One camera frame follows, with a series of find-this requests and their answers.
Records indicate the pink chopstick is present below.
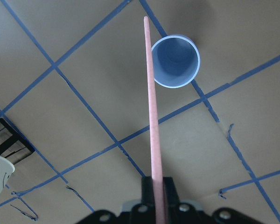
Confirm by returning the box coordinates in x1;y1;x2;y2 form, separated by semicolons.
144;16;166;224

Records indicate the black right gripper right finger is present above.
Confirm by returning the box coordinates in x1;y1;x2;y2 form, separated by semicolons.
163;177;180;224

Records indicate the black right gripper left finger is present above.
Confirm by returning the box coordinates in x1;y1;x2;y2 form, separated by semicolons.
140;176;154;224

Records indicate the light blue plastic cup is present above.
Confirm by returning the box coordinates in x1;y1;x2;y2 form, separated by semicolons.
152;35;201;88

